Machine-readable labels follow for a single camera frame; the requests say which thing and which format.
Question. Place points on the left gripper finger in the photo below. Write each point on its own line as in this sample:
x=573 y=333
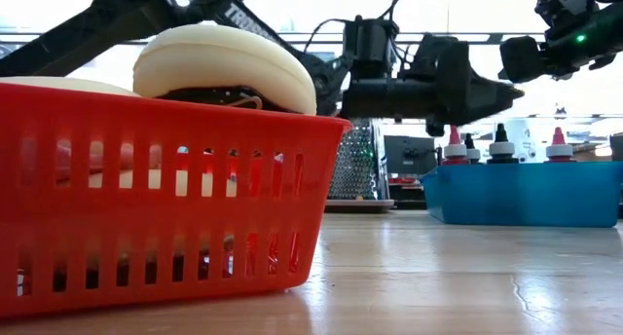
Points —
x=491 y=97

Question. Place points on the pink food colouring bottle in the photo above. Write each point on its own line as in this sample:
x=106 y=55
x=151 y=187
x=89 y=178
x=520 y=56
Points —
x=559 y=152
x=455 y=152

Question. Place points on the metal box grater pink trim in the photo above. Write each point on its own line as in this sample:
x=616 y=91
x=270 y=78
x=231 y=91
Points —
x=357 y=169

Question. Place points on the teal plastic bin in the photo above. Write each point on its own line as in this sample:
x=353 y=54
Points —
x=525 y=194

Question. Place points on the red slotted plastic basket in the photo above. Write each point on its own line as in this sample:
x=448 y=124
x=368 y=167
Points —
x=146 y=213

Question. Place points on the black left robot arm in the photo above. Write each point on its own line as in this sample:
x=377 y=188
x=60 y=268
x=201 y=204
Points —
x=292 y=52

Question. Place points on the ceiling light bar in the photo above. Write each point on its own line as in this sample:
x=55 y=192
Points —
x=482 y=38

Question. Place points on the white machine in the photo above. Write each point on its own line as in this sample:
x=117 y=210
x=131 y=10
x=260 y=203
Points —
x=525 y=137

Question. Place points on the black monitor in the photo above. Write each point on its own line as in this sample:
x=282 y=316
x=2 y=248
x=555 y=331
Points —
x=409 y=155
x=618 y=147

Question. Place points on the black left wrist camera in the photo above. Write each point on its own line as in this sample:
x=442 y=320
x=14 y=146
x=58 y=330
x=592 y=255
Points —
x=370 y=48

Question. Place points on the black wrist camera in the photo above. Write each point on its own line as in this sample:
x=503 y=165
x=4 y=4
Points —
x=564 y=6
x=370 y=48

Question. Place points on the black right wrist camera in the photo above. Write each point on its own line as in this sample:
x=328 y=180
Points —
x=564 y=6

